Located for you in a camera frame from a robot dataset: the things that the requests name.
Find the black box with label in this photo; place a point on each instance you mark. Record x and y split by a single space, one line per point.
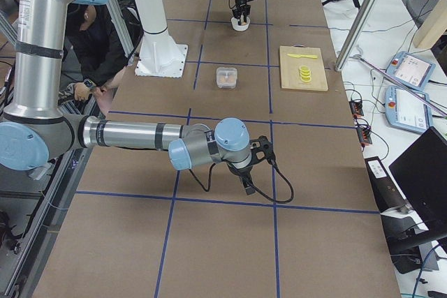
386 193

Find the aluminium frame post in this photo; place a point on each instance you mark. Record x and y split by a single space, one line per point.
354 33

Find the teach pendant far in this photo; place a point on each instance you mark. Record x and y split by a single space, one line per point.
410 70

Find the seated person black jacket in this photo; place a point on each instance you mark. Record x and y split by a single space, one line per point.
100 53

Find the black laptop monitor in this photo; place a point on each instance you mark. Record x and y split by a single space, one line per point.
420 172

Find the clear plastic egg box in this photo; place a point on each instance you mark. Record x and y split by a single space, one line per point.
226 77

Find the white bowl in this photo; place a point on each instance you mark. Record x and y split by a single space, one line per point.
239 27

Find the orange relay board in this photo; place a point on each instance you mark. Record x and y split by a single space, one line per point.
356 108

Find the teach pendant near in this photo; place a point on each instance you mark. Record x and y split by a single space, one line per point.
404 111

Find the yellow plastic knife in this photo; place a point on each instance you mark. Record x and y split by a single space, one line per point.
307 56

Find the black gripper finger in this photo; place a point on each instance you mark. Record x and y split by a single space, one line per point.
248 188

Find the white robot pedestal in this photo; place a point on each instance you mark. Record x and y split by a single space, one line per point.
159 55

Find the metal reacher stick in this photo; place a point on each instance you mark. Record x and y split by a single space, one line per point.
391 79

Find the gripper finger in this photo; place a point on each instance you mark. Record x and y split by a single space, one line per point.
245 19
236 18

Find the teach pendant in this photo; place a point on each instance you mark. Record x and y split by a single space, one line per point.
410 70
404 111

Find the wooden cutting board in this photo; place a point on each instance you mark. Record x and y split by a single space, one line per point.
293 78

